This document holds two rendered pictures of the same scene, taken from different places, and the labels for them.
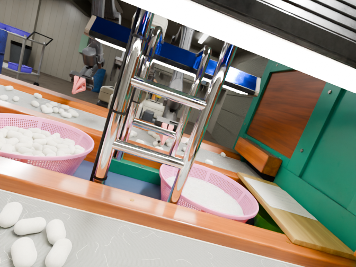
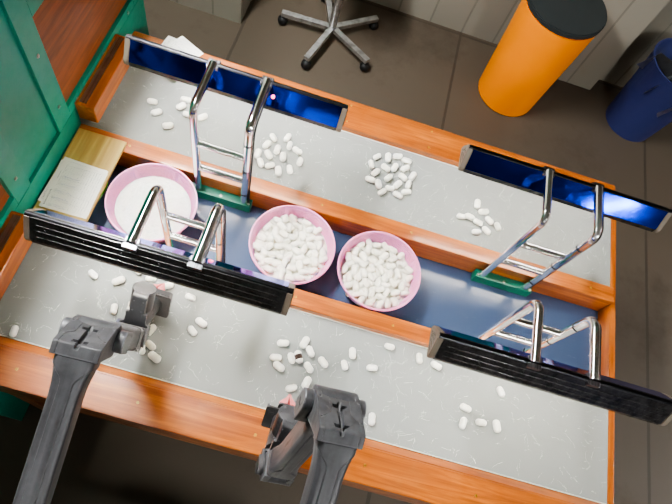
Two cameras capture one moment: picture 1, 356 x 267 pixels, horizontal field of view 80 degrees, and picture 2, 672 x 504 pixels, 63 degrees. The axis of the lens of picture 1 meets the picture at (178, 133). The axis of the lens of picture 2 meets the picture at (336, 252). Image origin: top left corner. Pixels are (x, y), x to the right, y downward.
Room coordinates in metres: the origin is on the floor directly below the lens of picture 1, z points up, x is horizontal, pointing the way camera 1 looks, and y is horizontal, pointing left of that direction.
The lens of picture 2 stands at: (1.19, 0.44, 2.29)
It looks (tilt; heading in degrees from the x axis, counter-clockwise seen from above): 64 degrees down; 179
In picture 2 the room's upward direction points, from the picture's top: 25 degrees clockwise
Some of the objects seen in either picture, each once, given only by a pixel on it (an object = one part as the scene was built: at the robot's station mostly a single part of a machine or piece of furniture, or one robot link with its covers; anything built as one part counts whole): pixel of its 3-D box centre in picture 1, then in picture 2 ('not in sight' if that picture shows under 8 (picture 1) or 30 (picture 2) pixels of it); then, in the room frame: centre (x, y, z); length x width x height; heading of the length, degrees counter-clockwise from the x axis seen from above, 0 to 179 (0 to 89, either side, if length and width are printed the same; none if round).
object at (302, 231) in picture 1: (281, 204); (80, 178); (0.55, -0.33, 0.77); 0.33 x 0.15 x 0.01; 8
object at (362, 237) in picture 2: not in sight; (375, 275); (0.43, 0.59, 0.72); 0.27 x 0.27 x 0.10
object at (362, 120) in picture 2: not in sight; (372, 138); (-0.10, 0.41, 0.67); 1.81 x 0.12 x 0.19; 98
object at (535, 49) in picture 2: not in sight; (533, 51); (-1.33, 0.99, 0.32); 0.42 x 0.41 x 0.64; 7
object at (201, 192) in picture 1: (200, 203); (154, 210); (0.52, -0.12, 0.71); 0.22 x 0.22 x 0.06
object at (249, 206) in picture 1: (202, 199); (153, 208); (0.52, -0.12, 0.72); 0.27 x 0.27 x 0.10
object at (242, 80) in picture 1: (178, 58); (162, 258); (0.78, 0.09, 1.08); 0.62 x 0.08 x 0.07; 98
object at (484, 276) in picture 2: not in sight; (533, 236); (0.17, 0.99, 0.90); 0.20 x 0.19 x 0.45; 98
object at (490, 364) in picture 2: not in sight; (554, 373); (0.65, 1.05, 1.08); 0.62 x 0.08 x 0.07; 98
